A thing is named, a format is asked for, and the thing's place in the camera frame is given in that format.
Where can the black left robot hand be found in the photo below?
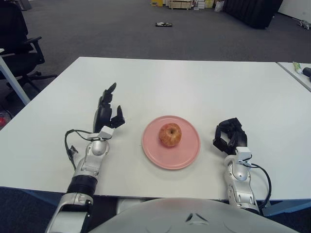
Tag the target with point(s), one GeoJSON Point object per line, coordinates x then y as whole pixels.
{"type": "Point", "coordinates": [104, 116]}

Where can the pink round plate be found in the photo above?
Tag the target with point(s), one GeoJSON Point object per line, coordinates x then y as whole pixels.
{"type": "Point", "coordinates": [184, 155]}

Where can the small grey quadruped robot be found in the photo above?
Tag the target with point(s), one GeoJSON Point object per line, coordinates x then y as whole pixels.
{"type": "Point", "coordinates": [303, 23]}

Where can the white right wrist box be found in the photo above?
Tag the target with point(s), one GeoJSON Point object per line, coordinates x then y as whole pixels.
{"type": "Point", "coordinates": [243, 153]}

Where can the red yellow apple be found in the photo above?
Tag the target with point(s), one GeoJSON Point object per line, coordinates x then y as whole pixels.
{"type": "Point", "coordinates": [170, 135]}

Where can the white plastic bag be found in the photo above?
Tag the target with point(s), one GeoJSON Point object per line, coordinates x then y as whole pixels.
{"type": "Point", "coordinates": [218, 6]}

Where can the white desk leg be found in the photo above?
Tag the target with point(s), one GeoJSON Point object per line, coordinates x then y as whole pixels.
{"type": "Point", "coordinates": [14, 80]}

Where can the black office chair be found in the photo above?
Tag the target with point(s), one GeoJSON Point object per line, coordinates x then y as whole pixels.
{"type": "Point", "coordinates": [14, 36]}

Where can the black cabinet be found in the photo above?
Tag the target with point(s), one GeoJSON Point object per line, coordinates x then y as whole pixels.
{"type": "Point", "coordinates": [252, 12]}

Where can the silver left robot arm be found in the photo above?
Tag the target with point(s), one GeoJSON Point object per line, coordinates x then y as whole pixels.
{"type": "Point", "coordinates": [90, 165]}

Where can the black handheld controller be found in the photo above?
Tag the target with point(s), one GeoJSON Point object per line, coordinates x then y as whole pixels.
{"type": "Point", "coordinates": [306, 71]}

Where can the stack of cardboard boxes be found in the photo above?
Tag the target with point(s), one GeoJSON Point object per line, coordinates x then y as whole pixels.
{"type": "Point", "coordinates": [204, 4]}

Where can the wooden crate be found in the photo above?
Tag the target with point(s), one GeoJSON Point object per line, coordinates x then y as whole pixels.
{"type": "Point", "coordinates": [181, 4]}

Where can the green white tube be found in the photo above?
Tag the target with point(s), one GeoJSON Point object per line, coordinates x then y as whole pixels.
{"type": "Point", "coordinates": [297, 67]}

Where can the black floor tray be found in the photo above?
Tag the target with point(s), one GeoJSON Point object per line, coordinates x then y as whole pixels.
{"type": "Point", "coordinates": [163, 24]}

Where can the yellow box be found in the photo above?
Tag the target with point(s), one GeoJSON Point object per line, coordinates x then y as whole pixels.
{"type": "Point", "coordinates": [156, 3]}

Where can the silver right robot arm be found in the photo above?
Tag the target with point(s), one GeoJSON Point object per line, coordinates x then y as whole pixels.
{"type": "Point", "coordinates": [239, 187]}

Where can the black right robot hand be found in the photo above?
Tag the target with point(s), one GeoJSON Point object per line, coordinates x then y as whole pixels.
{"type": "Point", "coordinates": [239, 138]}

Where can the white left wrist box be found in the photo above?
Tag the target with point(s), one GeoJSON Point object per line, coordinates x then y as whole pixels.
{"type": "Point", "coordinates": [106, 133]}

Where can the grey robot torso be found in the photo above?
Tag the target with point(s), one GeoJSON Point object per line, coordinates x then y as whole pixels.
{"type": "Point", "coordinates": [189, 218]}

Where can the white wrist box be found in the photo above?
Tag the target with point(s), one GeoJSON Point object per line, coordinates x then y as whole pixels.
{"type": "Point", "coordinates": [243, 153]}
{"type": "Point", "coordinates": [106, 133]}

